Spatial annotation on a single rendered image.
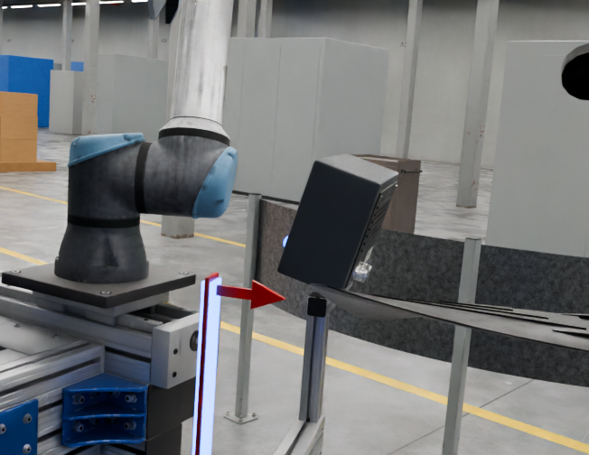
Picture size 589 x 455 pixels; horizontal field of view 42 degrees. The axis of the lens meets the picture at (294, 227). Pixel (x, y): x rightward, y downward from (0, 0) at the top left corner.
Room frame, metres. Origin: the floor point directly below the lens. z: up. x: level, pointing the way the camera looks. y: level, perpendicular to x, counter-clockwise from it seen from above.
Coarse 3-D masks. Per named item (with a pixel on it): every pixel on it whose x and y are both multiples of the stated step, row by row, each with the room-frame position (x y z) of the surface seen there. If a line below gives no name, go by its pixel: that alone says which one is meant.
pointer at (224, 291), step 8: (216, 288) 0.61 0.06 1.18; (224, 288) 0.61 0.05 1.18; (232, 288) 0.61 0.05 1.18; (240, 288) 0.61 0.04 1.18; (248, 288) 0.61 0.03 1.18; (256, 288) 0.61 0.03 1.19; (264, 288) 0.60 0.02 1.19; (224, 296) 0.61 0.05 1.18; (232, 296) 0.61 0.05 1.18; (240, 296) 0.61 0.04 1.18; (248, 296) 0.61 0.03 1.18; (256, 296) 0.61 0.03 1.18; (264, 296) 0.60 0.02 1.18; (272, 296) 0.60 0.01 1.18; (280, 296) 0.60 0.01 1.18; (256, 304) 0.61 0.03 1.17; (264, 304) 0.60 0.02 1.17
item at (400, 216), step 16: (368, 160) 7.54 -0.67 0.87; (384, 160) 7.71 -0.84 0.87; (400, 160) 7.83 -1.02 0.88; (416, 160) 7.72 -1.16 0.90; (400, 176) 7.40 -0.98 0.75; (416, 176) 7.65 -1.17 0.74; (400, 192) 7.42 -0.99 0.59; (416, 192) 7.68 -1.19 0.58; (400, 208) 7.44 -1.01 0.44; (384, 224) 7.39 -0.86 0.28; (400, 224) 7.47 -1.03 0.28
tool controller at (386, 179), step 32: (320, 160) 1.19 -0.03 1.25; (352, 160) 1.35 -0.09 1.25; (320, 192) 1.18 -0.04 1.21; (352, 192) 1.17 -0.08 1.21; (384, 192) 1.22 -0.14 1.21; (320, 224) 1.18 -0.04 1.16; (352, 224) 1.17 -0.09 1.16; (288, 256) 1.19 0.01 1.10; (320, 256) 1.18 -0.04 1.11; (352, 256) 1.17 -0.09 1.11
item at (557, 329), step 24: (312, 288) 0.57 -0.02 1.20; (336, 288) 0.50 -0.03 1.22; (360, 312) 0.68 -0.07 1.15; (384, 312) 0.67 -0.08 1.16; (408, 312) 0.50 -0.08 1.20; (432, 312) 0.51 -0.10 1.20; (456, 312) 0.53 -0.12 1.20; (480, 312) 0.55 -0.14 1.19; (504, 312) 0.56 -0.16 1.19; (528, 312) 0.57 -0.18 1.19; (552, 312) 0.60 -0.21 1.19; (528, 336) 0.50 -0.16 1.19; (552, 336) 0.51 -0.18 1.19; (576, 336) 0.52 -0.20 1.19
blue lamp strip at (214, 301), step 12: (216, 300) 0.62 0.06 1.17; (216, 312) 0.62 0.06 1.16; (216, 324) 0.62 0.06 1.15; (216, 336) 0.62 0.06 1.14; (216, 348) 0.62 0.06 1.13; (216, 360) 0.63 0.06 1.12; (204, 384) 0.61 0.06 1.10; (204, 396) 0.61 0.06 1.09; (204, 408) 0.61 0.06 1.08; (204, 420) 0.61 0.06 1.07; (204, 432) 0.61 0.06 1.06; (204, 444) 0.61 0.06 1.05
